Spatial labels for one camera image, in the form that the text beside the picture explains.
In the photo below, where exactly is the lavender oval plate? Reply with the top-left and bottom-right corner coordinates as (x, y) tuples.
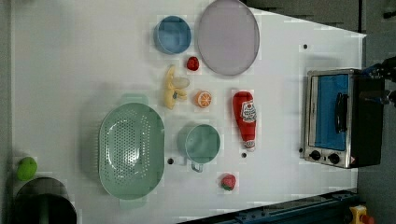
(196, 0), (260, 76)

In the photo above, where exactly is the blue metal frame rail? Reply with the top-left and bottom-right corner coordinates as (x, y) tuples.
(179, 190), (360, 224)

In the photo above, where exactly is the green metal cup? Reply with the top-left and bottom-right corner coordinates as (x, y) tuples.
(177, 124), (220, 173)

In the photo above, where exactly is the red plush ketchup bottle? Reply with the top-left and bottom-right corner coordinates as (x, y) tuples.
(233, 91), (257, 151)

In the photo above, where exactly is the yellow red toy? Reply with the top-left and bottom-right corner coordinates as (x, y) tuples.
(349, 205), (375, 224)

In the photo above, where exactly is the blue bowl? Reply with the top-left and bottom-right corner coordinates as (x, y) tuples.
(153, 16), (192, 55)

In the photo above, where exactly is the silver toaster oven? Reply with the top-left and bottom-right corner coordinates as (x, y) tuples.
(304, 69), (385, 169)

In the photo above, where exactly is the green toy apple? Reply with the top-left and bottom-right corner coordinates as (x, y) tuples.
(17, 157), (37, 181)

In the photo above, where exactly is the red green toy strawberry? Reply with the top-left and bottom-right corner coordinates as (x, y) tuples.
(221, 174), (236, 191)

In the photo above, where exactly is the peeled toy banana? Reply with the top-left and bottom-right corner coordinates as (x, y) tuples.
(163, 64), (190, 109)

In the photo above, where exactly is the toy orange half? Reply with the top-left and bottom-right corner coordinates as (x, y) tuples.
(195, 91), (212, 108)

